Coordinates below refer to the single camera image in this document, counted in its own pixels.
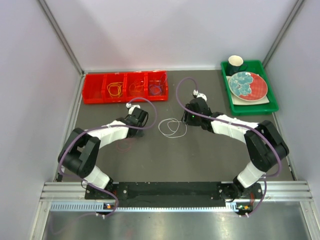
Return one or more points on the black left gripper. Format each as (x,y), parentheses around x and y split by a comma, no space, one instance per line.
(139,134)

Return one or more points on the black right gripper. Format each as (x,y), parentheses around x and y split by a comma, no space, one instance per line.
(186,119)

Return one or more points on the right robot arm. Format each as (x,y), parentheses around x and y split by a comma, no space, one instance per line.
(265,145)

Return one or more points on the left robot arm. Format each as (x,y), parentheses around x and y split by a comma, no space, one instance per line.
(79,153)

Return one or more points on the red compartment bin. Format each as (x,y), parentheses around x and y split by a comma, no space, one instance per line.
(121,87)

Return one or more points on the white square plate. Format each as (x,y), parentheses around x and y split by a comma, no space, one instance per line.
(265,101)

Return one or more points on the blue and red plate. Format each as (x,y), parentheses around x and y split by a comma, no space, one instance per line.
(247,86)

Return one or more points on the green plastic tray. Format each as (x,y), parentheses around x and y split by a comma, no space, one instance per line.
(249,92)

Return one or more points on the dark green mug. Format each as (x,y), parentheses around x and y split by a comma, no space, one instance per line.
(235,64)

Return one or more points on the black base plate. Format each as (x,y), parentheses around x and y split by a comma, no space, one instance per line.
(217,190)

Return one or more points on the grey cable duct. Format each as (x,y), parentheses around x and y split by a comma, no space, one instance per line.
(106,207)

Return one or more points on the aluminium frame rail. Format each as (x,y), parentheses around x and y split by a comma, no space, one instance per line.
(286,211)

